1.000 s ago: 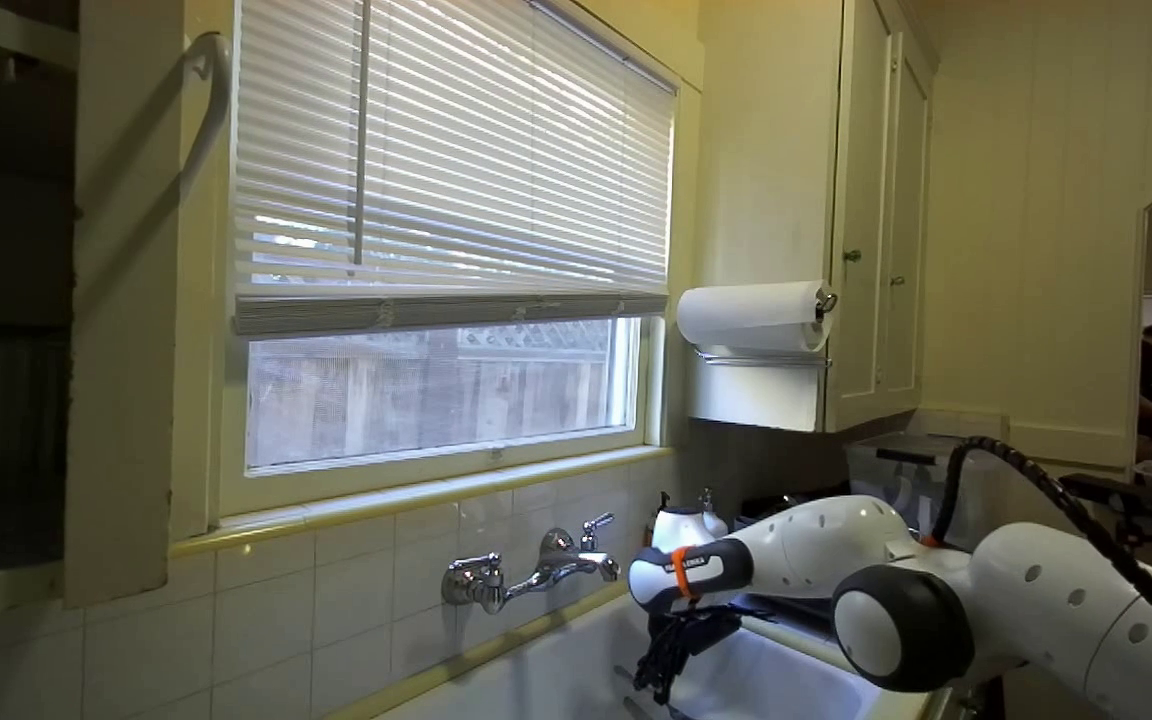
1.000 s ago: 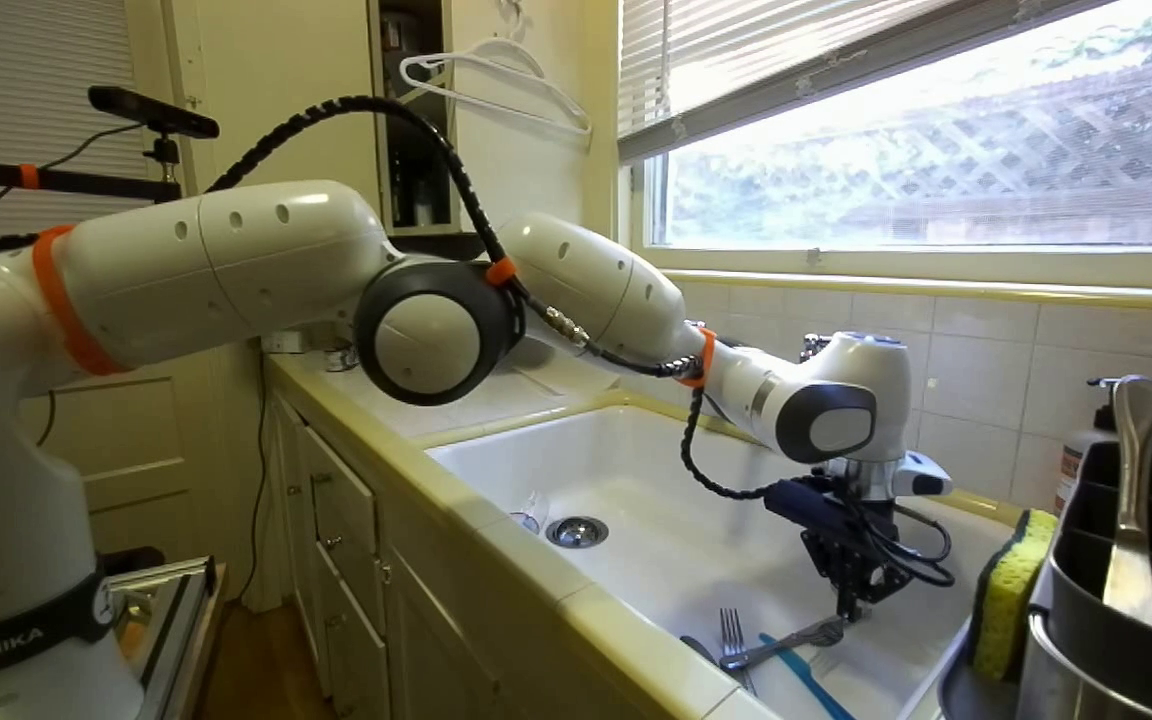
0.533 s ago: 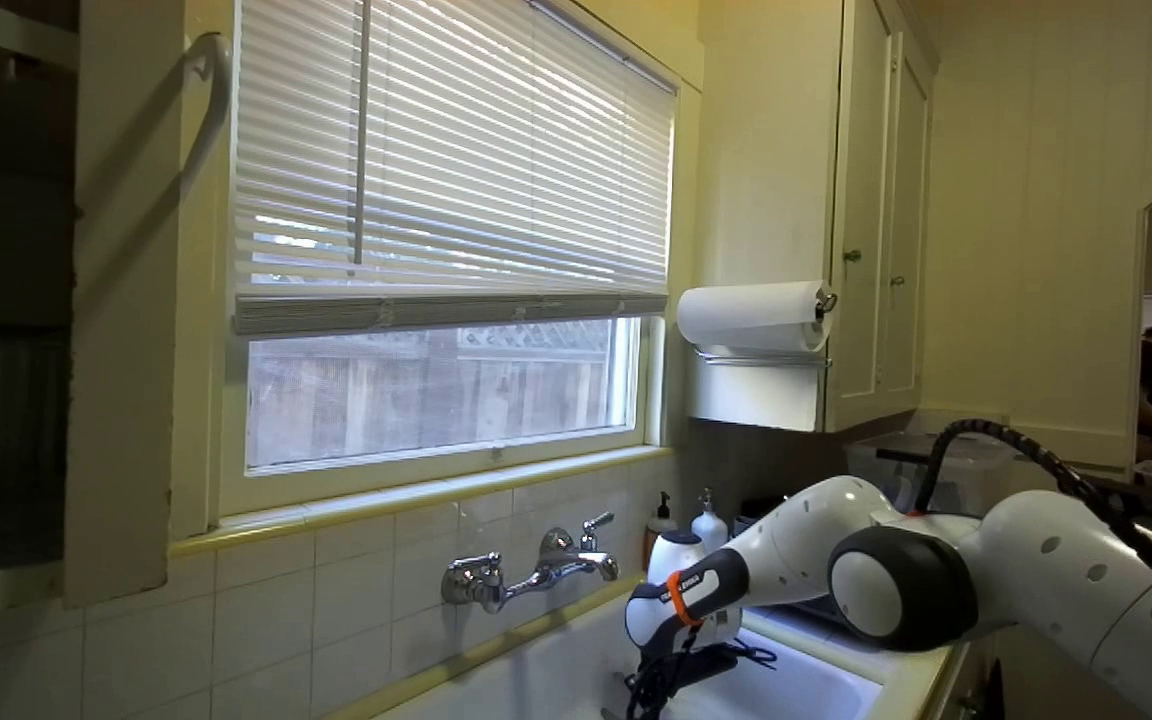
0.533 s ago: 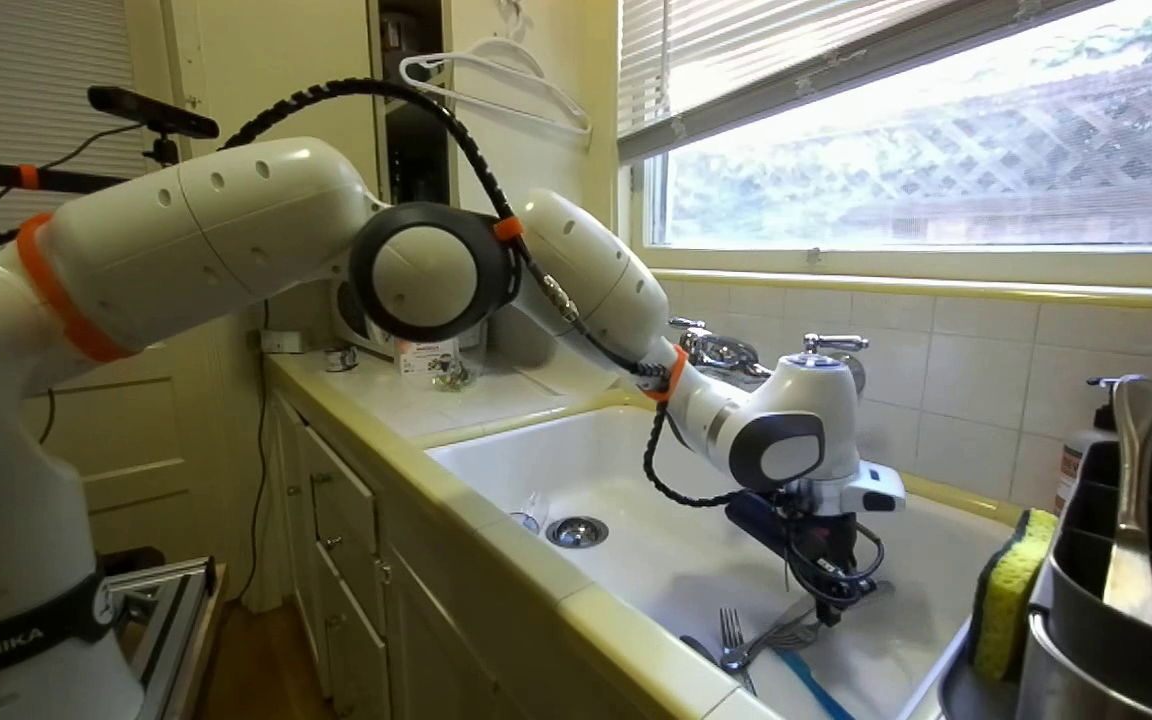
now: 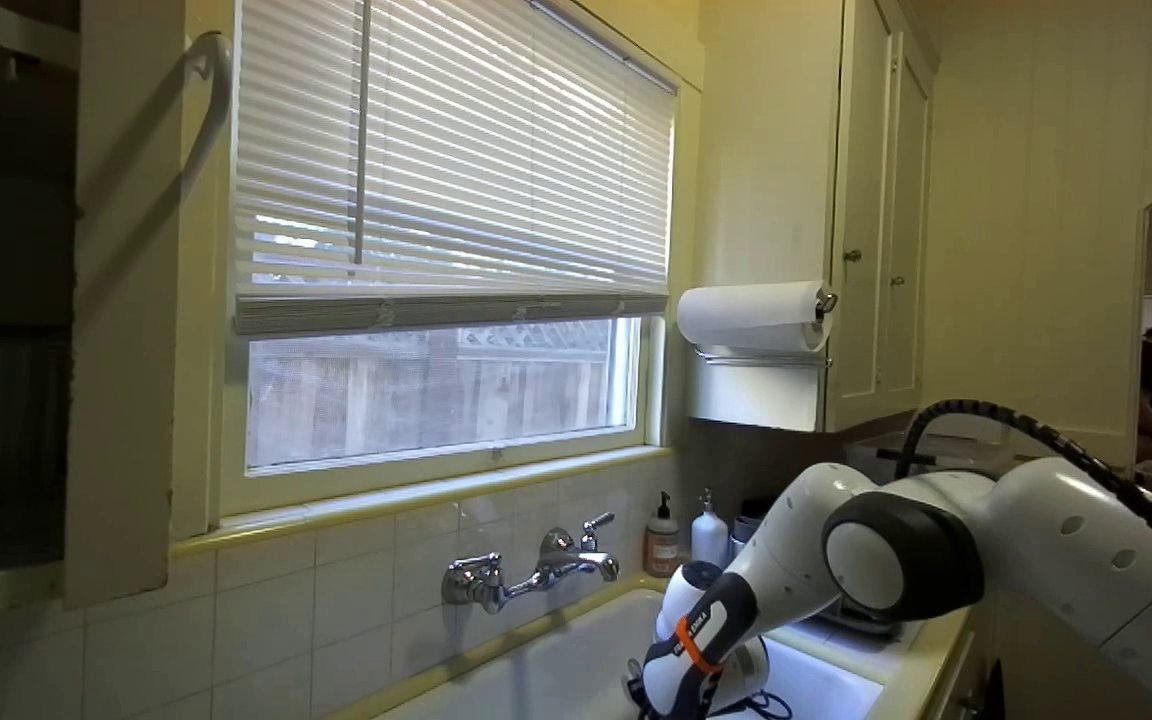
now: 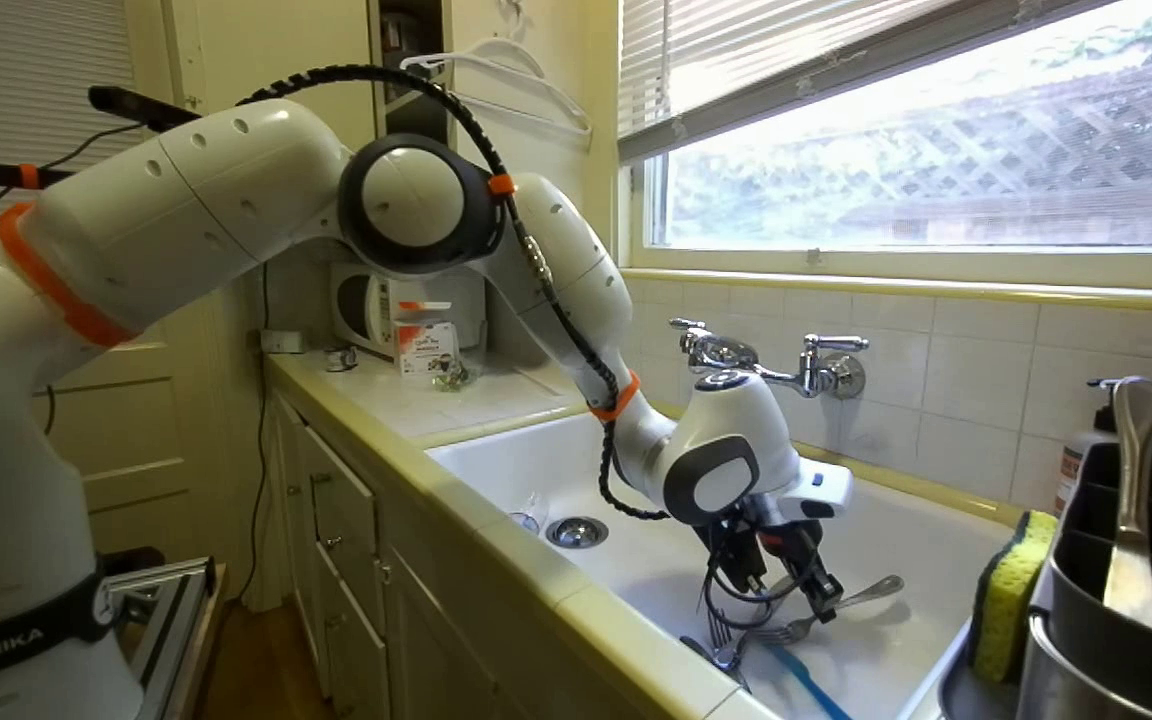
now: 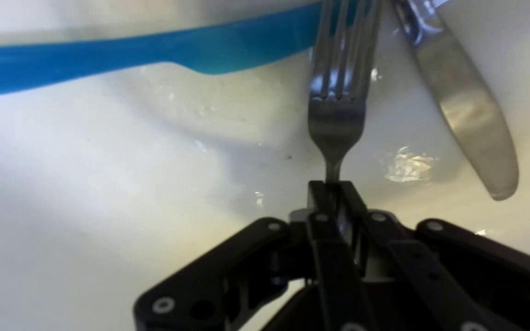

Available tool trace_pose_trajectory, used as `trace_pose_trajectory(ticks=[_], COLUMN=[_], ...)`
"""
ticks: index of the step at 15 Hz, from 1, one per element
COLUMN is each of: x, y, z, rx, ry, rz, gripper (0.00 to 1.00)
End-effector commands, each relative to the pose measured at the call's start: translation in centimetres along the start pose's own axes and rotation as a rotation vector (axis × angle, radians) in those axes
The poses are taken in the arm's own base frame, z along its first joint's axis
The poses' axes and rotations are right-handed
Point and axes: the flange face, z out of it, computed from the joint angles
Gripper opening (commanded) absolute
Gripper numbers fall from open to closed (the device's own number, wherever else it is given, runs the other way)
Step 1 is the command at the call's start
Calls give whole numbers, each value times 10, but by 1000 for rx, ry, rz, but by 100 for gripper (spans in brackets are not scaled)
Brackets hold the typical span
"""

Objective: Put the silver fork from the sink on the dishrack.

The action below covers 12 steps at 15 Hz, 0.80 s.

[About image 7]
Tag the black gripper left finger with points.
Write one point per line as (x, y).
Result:
(239, 276)

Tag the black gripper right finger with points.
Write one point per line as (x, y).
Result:
(449, 276)

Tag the silver fork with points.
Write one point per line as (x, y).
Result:
(335, 116)

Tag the white kitchen sink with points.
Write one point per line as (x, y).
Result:
(92, 195)

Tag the blue plastic knife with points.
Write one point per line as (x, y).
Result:
(123, 55)

